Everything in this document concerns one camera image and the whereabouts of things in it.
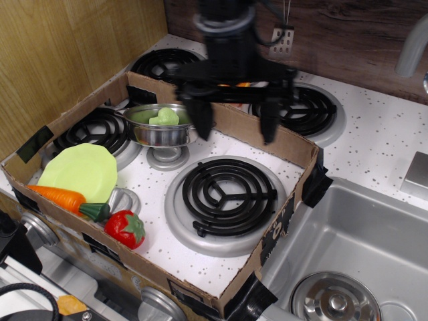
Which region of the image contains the cardboard fence box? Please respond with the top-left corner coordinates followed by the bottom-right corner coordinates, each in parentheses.
top-left (0, 71), bottom-right (334, 320)

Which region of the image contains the grey faucet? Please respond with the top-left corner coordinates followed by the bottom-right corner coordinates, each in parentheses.
top-left (395, 15), bottom-right (427, 78)

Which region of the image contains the silver oven dial left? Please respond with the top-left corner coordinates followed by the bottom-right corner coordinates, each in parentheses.
top-left (21, 212), bottom-right (60, 250)

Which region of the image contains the light green plastic plate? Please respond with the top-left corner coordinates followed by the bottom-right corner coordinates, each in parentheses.
top-left (37, 143), bottom-right (118, 203)

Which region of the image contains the black cable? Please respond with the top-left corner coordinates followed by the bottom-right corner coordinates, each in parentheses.
top-left (0, 282), bottom-right (60, 321)

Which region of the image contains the orange toy carrot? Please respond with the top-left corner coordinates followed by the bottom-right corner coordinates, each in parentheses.
top-left (27, 185), bottom-right (110, 223)

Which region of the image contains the hanging silver spatula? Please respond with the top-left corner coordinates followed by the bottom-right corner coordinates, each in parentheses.
top-left (268, 1), bottom-right (295, 60)

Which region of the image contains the front right black burner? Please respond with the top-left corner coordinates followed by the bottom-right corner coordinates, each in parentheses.
top-left (182, 158), bottom-right (278, 237)

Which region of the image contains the steel sink basin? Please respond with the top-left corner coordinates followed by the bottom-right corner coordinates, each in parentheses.
top-left (261, 178), bottom-right (427, 320)

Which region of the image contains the small steel pot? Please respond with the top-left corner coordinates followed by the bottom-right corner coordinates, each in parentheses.
top-left (114, 104), bottom-right (198, 148)

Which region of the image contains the front left black burner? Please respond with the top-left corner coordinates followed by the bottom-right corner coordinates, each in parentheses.
top-left (53, 107), bottom-right (130, 156)

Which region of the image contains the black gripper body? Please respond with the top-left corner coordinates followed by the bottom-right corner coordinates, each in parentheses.
top-left (169, 29), bottom-right (297, 104)

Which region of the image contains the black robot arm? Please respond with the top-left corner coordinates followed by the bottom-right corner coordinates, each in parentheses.
top-left (169, 1), bottom-right (297, 144)

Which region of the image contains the silver oven dial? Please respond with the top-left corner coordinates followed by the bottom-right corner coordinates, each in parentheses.
top-left (138, 286), bottom-right (187, 321)
top-left (21, 212), bottom-right (60, 250)

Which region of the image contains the grey stove knob front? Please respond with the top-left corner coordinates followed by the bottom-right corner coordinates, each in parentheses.
top-left (108, 187), bottom-right (141, 214)

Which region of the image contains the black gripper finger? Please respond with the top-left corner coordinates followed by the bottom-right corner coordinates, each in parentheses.
top-left (182, 98), bottom-right (213, 140)
top-left (259, 102), bottom-right (280, 144)

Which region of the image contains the silver oven dial right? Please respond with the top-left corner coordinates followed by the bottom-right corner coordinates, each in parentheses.
top-left (138, 286), bottom-right (187, 321)

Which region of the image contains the grey stove knob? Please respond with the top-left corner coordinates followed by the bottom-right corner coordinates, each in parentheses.
top-left (146, 146), bottom-right (190, 171)
top-left (108, 187), bottom-right (141, 214)

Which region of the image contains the back left black burner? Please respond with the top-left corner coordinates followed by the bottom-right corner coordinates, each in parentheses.
top-left (126, 48), bottom-right (205, 86)

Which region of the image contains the red toy strawberry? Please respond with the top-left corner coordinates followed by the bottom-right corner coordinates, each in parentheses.
top-left (104, 210), bottom-right (146, 249)

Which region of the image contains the small orange yellow object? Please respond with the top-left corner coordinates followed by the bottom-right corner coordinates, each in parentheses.
top-left (57, 295), bottom-right (88, 316)

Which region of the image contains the grey stove knob centre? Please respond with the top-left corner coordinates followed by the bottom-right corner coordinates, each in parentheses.
top-left (146, 146), bottom-right (190, 171)

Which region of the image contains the green toy broccoli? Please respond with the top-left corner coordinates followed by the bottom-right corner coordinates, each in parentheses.
top-left (148, 107), bottom-right (180, 126)

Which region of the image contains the steel pot lid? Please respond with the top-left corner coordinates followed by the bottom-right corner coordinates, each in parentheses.
top-left (289, 271), bottom-right (383, 320)

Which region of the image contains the orange toy fruit half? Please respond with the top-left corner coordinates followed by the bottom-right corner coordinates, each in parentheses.
top-left (218, 82), bottom-right (251, 88)

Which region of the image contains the black clamp block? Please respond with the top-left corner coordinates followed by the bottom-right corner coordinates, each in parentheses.
top-left (1, 211), bottom-right (43, 275)

